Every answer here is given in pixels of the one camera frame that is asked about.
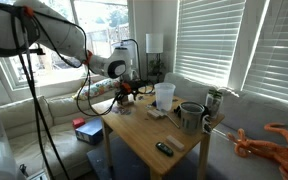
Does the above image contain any lone wooden block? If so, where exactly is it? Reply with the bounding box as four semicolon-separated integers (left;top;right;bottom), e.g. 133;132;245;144
166;135;185;151

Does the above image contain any pair of wooden blocks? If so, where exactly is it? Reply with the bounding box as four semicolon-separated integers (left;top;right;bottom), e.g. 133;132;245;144
147;109;165;119

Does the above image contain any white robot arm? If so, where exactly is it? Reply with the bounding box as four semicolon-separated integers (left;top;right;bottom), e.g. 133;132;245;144
0;0;131;180

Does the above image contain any orange octopus plush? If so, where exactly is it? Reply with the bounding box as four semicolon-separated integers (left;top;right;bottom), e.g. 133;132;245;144
227;122;288;180

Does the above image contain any cream sofa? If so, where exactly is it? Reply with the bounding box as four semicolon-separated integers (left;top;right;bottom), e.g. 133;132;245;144
0;95;99;180

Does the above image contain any grey sofa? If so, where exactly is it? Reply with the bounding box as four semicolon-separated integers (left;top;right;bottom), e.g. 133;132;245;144
163;72;288;180

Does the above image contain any blue box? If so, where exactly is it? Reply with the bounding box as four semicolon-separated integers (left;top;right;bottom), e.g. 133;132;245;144
75;118;103;145

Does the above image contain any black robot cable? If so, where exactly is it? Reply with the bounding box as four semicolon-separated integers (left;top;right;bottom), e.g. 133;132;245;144
13;9;72;180

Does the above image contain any floral pillow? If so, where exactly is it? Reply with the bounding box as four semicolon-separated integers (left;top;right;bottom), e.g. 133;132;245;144
72;78;120;100

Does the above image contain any grey measuring cup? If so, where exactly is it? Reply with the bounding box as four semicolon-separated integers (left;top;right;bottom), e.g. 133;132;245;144
180;102;205;135

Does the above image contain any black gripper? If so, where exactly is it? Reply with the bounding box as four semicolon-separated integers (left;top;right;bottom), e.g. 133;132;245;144
120;80;146;98

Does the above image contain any wooden table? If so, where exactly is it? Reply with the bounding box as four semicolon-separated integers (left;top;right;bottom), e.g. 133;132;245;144
91;85;226;180

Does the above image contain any black remote control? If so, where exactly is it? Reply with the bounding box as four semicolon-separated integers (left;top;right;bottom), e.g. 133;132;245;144
156;142;173;157

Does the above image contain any clear plastic cup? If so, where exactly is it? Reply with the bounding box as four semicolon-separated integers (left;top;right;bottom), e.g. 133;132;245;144
154;82;176;111

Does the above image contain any red box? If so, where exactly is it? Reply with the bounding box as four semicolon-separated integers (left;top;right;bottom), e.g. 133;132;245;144
72;117;85;129

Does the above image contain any white floor lamp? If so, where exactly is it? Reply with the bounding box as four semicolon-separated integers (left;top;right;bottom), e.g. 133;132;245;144
146;33;163;83

